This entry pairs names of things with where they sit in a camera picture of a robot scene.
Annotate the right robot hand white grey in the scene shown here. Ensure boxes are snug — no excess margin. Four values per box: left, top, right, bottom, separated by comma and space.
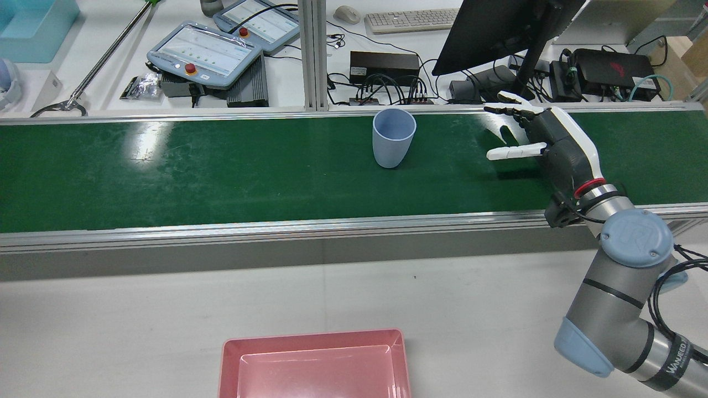
484, 91, 607, 198

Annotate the light blue plastic cup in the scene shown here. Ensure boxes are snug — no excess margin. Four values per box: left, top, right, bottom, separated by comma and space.
372, 108, 417, 169

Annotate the black box with red logo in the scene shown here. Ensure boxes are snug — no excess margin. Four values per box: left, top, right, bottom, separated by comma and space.
572, 48, 662, 89

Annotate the black power supply box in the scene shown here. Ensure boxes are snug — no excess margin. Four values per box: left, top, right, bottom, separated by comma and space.
350, 51, 420, 86

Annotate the black finned metal box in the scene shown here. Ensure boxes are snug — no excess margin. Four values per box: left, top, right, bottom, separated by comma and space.
227, 53, 270, 108

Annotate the pink plastic box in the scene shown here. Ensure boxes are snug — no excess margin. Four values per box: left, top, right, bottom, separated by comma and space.
218, 329, 412, 398

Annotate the black power adapter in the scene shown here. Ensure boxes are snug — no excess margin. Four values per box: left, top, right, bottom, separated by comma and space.
550, 58, 581, 103

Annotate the dark grey docking device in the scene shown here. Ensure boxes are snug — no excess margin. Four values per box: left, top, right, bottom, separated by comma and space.
449, 65, 520, 104

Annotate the black Huawei monitor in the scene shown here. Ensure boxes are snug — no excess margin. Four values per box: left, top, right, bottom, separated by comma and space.
431, 0, 587, 103

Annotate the white keyboard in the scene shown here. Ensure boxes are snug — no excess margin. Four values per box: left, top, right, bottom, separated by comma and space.
364, 8, 462, 35

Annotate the small grey teach pendant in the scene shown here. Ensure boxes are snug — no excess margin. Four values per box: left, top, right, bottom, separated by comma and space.
213, 0, 302, 55

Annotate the green conveyor belt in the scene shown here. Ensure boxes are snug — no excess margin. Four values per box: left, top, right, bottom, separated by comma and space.
0, 102, 708, 280

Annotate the large grey teach pendant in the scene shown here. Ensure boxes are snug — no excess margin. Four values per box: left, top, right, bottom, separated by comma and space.
147, 21, 264, 90

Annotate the clear plastic bag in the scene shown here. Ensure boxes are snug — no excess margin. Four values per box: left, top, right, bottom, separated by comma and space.
121, 73, 164, 101

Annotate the long metal grabber tool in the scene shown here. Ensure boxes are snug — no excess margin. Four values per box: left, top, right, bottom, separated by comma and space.
30, 0, 166, 118

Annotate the light blue plastic bin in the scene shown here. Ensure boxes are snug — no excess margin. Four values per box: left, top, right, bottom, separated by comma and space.
0, 0, 81, 64

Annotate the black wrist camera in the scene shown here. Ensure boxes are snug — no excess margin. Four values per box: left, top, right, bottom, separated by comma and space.
544, 192, 584, 228

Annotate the teal cable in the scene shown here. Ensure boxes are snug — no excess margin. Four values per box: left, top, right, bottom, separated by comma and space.
631, 75, 674, 103

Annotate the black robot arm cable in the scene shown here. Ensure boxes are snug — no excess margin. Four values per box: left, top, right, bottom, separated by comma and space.
647, 243, 708, 365

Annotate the black cable hub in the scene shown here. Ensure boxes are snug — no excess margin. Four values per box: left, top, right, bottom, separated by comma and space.
348, 97, 435, 106

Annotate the aluminium profile post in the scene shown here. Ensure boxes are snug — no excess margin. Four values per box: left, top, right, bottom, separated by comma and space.
299, 0, 328, 111

